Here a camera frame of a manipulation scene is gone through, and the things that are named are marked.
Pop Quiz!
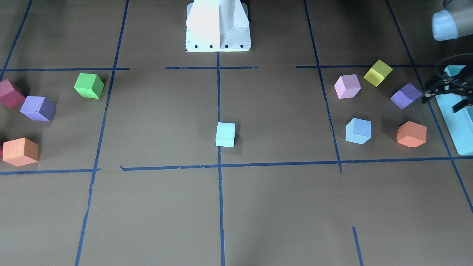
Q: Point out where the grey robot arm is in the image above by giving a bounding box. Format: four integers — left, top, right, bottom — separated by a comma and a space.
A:
422, 0, 473, 113

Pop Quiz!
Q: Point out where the light blue foam block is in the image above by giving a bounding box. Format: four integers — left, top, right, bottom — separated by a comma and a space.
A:
345, 118, 372, 144
215, 122, 235, 147

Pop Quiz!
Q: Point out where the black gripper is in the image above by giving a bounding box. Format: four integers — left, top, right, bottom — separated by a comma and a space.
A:
422, 73, 473, 113

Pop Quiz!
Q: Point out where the orange foam block near bin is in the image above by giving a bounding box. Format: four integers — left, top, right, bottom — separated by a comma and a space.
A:
396, 121, 427, 148

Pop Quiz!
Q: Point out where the purple foam block far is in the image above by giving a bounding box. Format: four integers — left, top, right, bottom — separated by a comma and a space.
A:
20, 96, 55, 121

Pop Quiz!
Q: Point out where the white mounting post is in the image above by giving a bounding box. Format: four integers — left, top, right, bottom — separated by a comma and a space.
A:
185, 0, 252, 52

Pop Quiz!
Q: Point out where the pink foam block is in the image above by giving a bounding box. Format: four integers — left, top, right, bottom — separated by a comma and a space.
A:
334, 74, 362, 99

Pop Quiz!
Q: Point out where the red foam block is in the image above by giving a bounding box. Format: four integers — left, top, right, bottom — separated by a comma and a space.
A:
0, 79, 26, 108

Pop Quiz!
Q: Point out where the orange foam block far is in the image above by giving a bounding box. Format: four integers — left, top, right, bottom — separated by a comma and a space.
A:
2, 138, 39, 167

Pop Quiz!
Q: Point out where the teal plastic bin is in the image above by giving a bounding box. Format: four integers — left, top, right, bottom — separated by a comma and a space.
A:
434, 65, 473, 156

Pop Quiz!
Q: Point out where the purple foam block near bin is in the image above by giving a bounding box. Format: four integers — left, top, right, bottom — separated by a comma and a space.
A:
390, 83, 422, 110

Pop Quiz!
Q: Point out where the green foam block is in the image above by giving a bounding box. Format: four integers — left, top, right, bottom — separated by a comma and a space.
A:
73, 73, 104, 99

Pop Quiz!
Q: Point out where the yellow-green foam block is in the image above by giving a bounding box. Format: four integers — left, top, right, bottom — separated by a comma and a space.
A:
363, 59, 392, 87

